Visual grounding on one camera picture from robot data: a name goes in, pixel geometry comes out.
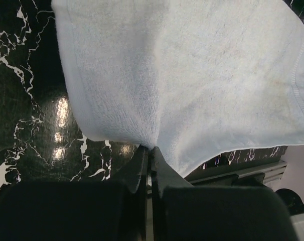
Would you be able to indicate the black marble pattern mat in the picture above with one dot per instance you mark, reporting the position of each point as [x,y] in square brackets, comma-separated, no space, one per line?
[39,136]

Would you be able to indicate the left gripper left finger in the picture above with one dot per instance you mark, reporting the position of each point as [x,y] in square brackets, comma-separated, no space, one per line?
[134,208]

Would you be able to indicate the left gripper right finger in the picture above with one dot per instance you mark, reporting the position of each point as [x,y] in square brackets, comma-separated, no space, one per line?
[162,176]

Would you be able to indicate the light blue towel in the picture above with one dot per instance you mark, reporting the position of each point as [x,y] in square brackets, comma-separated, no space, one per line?
[194,78]

